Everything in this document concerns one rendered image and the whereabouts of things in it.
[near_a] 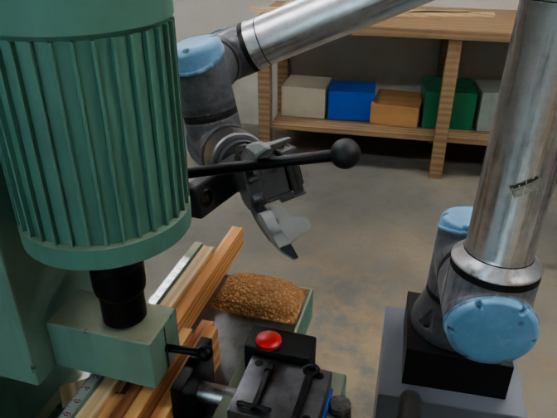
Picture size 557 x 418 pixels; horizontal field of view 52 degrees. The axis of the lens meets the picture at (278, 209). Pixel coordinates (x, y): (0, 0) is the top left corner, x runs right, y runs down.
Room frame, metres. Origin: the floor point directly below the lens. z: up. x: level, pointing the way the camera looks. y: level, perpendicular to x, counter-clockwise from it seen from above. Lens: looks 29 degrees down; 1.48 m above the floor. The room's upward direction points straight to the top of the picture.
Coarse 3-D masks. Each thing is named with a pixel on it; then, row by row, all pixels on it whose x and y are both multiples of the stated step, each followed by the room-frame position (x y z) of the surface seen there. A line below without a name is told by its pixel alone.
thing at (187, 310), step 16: (224, 240) 0.84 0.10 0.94; (240, 240) 0.87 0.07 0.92; (224, 256) 0.80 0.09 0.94; (208, 272) 0.75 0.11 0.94; (224, 272) 0.79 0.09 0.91; (192, 288) 0.71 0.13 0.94; (208, 288) 0.73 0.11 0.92; (192, 304) 0.67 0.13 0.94; (192, 320) 0.67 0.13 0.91; (112, 400) 0.49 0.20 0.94
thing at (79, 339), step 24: (72, 312) 0.54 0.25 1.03; (96, 312) 0.54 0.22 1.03; (168, 312) 0.54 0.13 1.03; (72, 336) 0.51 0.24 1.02; (96, 336) 0.50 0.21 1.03; (120, 336) 0.49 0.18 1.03; (144, 336) 0.49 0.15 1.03; (168, 336) 0.52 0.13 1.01; (72, 360) 0.51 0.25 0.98; (96, 360) 0.50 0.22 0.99; (120, 360) 0.49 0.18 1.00; (144, 360) 0.48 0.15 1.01; (168, 360) 0.51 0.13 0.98; (144, 384) 0.48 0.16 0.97
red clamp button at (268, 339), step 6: (258, 336) 0.51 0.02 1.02; (264, 336) 0.50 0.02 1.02; (270, 336) 0.50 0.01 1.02; (276, 336) 0.50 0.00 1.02; (258, 342) 0.50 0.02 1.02; (264, 342) 0.49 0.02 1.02; (270, 342) 0.49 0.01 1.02; (276, 342) 0.50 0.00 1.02; (264, 348) 0.49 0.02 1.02; (270, 348) 0.49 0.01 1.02
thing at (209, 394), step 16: (192, 368) 0.48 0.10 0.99; (208, 368) 0.52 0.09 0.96; (176, 384) 0.46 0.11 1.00; (192, 384) 0.47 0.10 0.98; (208, 384) 0.49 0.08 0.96; (176, 400) 0.45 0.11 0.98; (192, 400) 0.47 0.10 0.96; (208, 400) 0.47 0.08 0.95; (176, 416) 0.45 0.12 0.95; (192, 416) 0.47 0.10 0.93
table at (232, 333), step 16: (304, 288) 0.76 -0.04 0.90; (208, 304) 0.72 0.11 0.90; (304, 304) 0.72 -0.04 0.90; (208, 320) 0.68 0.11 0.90; (224, 320) 0.68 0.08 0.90; (240, 320) 0.68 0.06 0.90; (256, 320) 0.68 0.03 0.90; (304, 320) 0.70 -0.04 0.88; (224, 336) 0.64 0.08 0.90; (240, 336) 0.64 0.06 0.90; (224, 352) 0.61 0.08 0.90; (240, 352) 0.61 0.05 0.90; (224, 368) 0.58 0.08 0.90; (224, 384) 0.55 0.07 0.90; (208, 416) 0.49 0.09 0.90
